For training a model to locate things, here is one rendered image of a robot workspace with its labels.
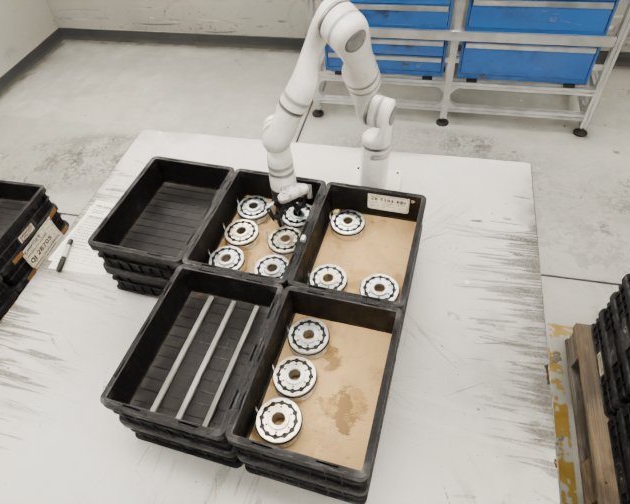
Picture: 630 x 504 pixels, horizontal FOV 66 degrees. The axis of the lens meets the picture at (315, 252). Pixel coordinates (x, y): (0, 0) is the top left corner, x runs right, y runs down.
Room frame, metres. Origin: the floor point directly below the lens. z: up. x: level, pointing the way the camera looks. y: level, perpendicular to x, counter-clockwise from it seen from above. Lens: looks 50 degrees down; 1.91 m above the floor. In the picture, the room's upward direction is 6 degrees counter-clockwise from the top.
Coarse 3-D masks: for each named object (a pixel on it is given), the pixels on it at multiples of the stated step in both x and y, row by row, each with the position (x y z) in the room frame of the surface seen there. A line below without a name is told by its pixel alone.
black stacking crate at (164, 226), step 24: (168, 168) 1.29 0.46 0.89; (192, 168) 1.26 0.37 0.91; (144, 192) 1.20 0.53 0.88; (168, 192) 1.25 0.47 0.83; (192, 192) 1.23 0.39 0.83; (216, 192) 1.22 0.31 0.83; (120, 216) 1.08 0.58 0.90; (144, 216) 1.14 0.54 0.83; (168, 216) 1.13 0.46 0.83; (192, 216) 1.12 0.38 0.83; (96, 240) 0.97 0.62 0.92; (120, 240) 1.04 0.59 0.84; (144, 240) 1.04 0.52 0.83; (168, 240) 1.03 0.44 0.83; (120, 264) 0.93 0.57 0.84; (144, 264) 0.90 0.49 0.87
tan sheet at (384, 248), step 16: (368, 224) 1.00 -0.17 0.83; (384, 224) 1.00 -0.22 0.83; (400, 224) 0.99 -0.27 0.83; (336, 240) 0.95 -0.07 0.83; (368, 240) 0.94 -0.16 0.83; (384, 240) 0.93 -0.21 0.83; (400, 240) 0.93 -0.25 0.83; (320, 256) 0.90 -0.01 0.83; (336, 256) 0.89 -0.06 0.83; (352, 256) 0.89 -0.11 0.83; (368, 256) 0.88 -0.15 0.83; (384, 256) 0.87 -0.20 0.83; (400, 256) 0.87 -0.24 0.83; (352, 272) 0.83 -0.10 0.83; (368, 272) 0.82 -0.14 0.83; (384, 272) 0.82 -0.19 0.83; (400, 272) 0.81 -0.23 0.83; (352, 288) 0.77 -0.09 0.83; (400, 288) 0.76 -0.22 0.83
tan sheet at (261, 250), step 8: (264, 224) 1.05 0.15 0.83; (272, 224) 1.05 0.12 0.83; (264, 232) 1.02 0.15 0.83; (224, 240) 1.00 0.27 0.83; (264, 240) 0.98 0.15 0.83; (256, 248) 0.95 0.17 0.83; (264, 248) 0.95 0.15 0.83; (248, 256) 0.93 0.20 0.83; (256, 256) 0.92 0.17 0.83; (264, 256) 0.92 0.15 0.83; (248, 264) 0.90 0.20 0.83
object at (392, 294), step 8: (368, 280) 0.77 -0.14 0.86; (376, 280) 0.77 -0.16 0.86; (384, 280) 0.77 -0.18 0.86; (392, 280) 0.76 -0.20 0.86; (360, 288) 0.75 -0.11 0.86; (368, 288) 0.75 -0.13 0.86; (392, 288) 0.74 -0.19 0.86; (376, 296) 0.72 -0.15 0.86; (384, 296) 0.71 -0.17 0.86; (392, 296) 0.71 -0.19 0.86
